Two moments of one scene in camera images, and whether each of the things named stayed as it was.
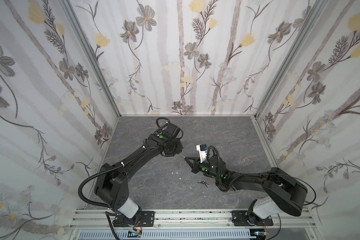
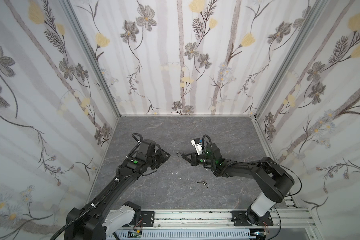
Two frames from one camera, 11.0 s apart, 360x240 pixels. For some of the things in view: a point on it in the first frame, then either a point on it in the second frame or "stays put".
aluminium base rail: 283,220 stays put
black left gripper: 176,149 to 160,156
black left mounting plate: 148,218 stays put
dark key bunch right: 203,182 stays put
